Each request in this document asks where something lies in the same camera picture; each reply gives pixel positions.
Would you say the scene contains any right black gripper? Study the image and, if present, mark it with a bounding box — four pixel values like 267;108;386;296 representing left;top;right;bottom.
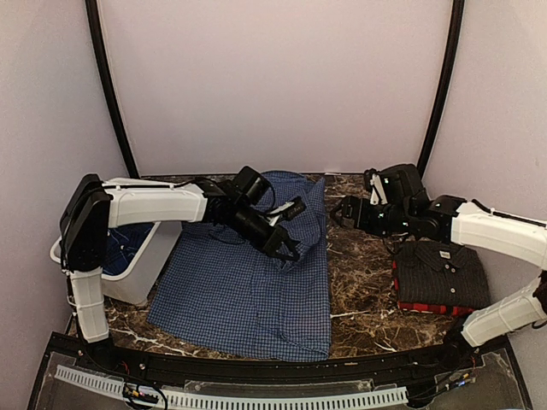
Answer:
331;194;413;237

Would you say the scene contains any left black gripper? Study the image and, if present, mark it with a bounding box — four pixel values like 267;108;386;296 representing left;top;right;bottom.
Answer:
229;202;300;261

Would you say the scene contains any blue checked long sleeve shirt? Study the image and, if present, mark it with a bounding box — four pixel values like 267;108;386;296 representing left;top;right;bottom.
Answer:
147;171;331;362

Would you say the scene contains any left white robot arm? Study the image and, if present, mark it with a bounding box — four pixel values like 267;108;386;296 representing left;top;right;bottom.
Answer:
58;167;305;372

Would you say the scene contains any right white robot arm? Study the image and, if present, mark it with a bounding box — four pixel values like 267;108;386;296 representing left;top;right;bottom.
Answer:
331;196;546;371

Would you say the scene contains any folded black striped shirt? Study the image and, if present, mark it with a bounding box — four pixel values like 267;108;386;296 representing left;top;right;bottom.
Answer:
393;241;491;310

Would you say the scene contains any folded red plaid shirt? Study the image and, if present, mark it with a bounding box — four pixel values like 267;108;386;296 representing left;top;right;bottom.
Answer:
392;261;474;317

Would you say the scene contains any white plastic bin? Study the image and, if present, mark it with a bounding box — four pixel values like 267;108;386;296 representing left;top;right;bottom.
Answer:
50;221;181;308

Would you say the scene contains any dark blue plaid shirt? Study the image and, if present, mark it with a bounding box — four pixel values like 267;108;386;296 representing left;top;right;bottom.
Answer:
103;223;154;277

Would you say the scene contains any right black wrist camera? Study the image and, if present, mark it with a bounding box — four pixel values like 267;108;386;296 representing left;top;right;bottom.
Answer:
363;163;428;205

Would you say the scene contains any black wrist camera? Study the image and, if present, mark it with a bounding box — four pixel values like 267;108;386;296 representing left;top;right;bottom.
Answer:
232;166;271;205
363;163;428;205

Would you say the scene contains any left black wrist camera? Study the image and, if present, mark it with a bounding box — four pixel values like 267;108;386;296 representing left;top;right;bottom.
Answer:
232;166;271;205

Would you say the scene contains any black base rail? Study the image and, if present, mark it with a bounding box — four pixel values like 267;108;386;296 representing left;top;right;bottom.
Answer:
27;333;532;409

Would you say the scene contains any white slotted cable duct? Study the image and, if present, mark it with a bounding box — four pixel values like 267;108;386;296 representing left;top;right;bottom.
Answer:
54;365;408;409

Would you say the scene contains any right black frame post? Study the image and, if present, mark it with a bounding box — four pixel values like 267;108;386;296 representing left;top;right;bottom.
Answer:
416;0;465;177

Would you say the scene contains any black frame post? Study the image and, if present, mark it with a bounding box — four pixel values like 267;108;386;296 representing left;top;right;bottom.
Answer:
416;0;465;177
85;0;139;178

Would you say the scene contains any left black frame post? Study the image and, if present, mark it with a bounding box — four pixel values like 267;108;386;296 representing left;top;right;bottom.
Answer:
85;0;139;178

